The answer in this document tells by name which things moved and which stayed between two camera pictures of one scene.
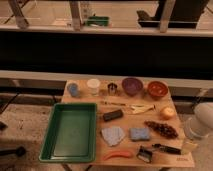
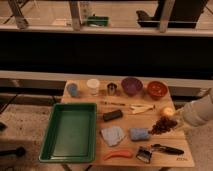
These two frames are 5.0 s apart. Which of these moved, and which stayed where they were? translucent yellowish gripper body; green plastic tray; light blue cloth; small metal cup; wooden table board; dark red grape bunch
Moved: translucent yellowish gripper body; dark red grape bunch
Stayed: green plastic tray; wooden table board; small metal cup; light blue cloth
